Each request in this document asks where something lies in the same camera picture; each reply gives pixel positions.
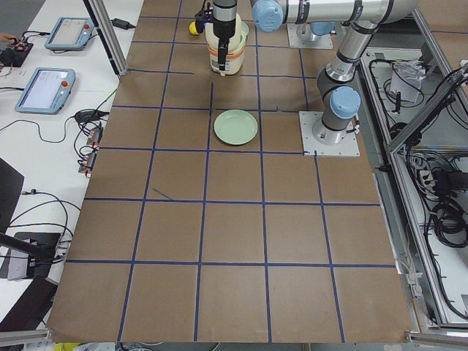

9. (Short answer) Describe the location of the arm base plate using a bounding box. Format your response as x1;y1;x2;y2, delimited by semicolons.
287;22;335;50
299;111;361;157

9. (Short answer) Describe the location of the white rice cooker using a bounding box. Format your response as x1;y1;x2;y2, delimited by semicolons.
204;12;250;77

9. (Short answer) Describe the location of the lower teach pendant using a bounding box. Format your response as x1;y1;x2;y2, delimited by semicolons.
15;67;76;115

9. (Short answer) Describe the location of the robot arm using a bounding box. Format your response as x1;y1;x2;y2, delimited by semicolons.
214;45;362;157
194;1;418;45

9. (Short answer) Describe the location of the aluminium frame post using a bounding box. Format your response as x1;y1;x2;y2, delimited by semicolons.
83;0;128;77

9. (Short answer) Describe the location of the black power adapter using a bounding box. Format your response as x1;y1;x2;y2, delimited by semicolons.
111;18;135;30

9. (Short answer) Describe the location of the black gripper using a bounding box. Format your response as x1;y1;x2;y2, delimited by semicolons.
195;1;237;71

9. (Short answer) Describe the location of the upper teach pendant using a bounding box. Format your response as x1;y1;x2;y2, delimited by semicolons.
45;17;94;50

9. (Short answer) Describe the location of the yellow toy potato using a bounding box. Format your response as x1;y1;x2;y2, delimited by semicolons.
189;21;200;36

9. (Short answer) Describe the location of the teach pendant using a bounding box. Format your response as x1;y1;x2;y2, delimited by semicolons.
45;17;94;50
15;67;76;115

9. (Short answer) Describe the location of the green plate far side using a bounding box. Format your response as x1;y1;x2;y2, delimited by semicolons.
214;110;258;146

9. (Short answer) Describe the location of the black camera stand base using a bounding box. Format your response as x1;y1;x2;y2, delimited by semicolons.
1;232;63;281

